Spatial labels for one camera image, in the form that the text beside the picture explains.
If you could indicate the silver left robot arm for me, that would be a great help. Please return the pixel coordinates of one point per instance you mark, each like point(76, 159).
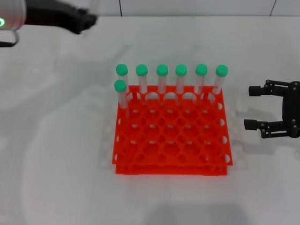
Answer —
point(11, 14)

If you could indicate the orange plastic test tube rack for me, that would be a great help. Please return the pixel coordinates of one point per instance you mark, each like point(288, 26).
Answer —
point(173, 131)

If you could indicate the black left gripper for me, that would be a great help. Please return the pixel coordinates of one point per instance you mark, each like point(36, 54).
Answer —
point(54, 16)

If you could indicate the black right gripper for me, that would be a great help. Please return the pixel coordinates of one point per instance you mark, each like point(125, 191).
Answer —
point(291, 107)

